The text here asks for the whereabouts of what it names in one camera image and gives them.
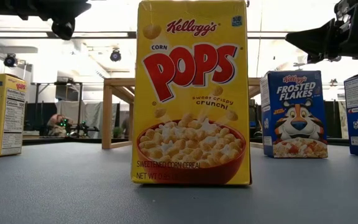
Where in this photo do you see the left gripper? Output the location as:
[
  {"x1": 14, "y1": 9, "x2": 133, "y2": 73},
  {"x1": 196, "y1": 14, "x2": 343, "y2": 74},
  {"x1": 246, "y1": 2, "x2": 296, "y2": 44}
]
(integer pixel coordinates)
[{"x1": 14, "y1": 0, "x2": 92, "y2": 40}]

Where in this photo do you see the yellow Corn Pops cereal box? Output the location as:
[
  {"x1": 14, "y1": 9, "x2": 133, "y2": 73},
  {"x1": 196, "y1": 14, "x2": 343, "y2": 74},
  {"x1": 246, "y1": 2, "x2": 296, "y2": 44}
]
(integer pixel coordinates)
[
  {"x1": 131, "y1": 0, "x2": 252, "y2": 186},
  {"x1": 0, "y1": 73, "x2": 27, "y2": 158}
]

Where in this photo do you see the wooden slatted shelf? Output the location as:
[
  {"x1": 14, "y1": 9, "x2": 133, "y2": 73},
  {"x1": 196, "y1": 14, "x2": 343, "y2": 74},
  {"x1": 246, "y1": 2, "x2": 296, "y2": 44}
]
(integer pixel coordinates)
[{"x1": 101, "y1": 77, "x2": 265, "y2": 150}]

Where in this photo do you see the black ceiling spotlight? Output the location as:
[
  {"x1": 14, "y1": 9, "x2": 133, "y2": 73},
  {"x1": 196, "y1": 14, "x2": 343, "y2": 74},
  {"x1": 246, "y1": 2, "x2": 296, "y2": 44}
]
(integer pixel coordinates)
[
  {"x1": 4, "y1": 53, "x2": 18, "y2": 68},
  {"x1": 109, "y1": 48, "x2": 122, "y2": 62}
]

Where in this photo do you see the black room partition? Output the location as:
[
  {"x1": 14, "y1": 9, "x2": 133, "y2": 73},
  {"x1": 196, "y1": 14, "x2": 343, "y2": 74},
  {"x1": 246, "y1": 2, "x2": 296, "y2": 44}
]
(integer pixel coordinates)
[
  {"x1": 24, "y1": 102, "x2": 57, "y2": 131},
  {"x1": 323, "y1": 100, "x2": 346, "y2": 139},
  {"x1": 249, "y1": 99, "x2": 262, "y2": 139}
]

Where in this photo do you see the white cloth cover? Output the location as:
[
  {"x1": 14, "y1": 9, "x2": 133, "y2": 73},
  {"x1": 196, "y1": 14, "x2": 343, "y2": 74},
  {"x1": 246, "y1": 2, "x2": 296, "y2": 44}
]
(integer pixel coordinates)
[{"x1": 55, "y1": 101, "x2": 119, "y2": 139}]

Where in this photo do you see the blue-grey table mat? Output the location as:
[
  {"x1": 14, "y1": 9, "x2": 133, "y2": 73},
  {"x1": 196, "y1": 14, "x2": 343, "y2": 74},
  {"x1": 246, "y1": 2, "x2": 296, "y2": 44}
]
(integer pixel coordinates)
[{"x1": 0, "y1": 142, "x2": 358, "y2": 224}]

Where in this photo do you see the black metal rack frame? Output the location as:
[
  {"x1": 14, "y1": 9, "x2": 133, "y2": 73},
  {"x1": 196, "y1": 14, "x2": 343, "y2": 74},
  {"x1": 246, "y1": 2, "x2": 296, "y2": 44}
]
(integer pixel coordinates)
[{"x1": 31, "y1": 80, "x2": 83, "y2": 138}]

